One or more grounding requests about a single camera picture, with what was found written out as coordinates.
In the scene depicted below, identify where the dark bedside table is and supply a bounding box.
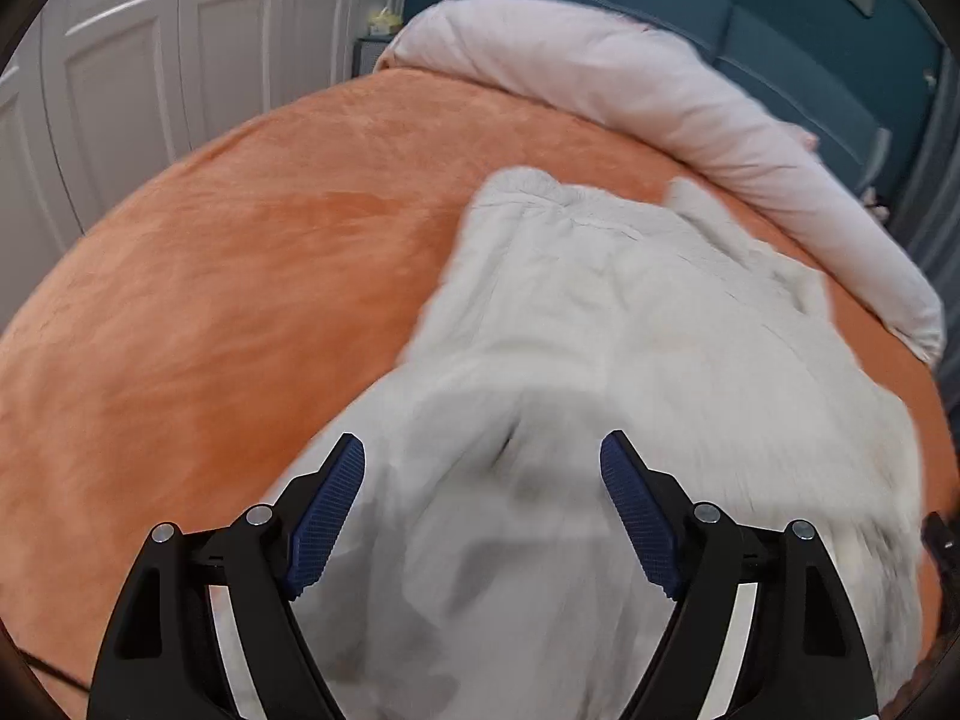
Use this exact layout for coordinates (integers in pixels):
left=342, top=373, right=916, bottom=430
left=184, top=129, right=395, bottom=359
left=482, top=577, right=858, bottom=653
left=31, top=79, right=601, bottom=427
left=352, top=36, right=392, bottom=78

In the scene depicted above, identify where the orange plush bed blanket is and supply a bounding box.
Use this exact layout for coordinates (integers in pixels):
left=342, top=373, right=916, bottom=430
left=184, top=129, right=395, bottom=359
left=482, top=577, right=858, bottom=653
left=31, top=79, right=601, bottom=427
left=2, top=70, right=934, bottom=678

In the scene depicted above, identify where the white panelled wardrobe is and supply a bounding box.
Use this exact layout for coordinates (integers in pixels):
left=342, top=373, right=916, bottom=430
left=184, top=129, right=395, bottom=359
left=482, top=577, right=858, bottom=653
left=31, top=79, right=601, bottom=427
left=2, top=0, right=402, bottom=319

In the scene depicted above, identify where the teal upholstered headboard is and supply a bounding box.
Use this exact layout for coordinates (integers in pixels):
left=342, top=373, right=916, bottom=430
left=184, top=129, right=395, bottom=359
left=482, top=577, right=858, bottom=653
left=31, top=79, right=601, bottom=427
left=566, top=0, right=944, bottom=200

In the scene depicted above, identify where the grey blue curtain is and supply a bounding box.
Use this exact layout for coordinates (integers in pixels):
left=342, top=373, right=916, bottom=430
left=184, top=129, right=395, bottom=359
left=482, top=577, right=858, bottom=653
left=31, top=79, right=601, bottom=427
left=892, top=50, right=960, bottom=301

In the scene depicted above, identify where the white padded jacket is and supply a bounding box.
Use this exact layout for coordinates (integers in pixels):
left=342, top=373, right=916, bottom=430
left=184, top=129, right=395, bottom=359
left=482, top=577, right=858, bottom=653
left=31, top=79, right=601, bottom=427
left=295, top=167, right=923, bottom=718

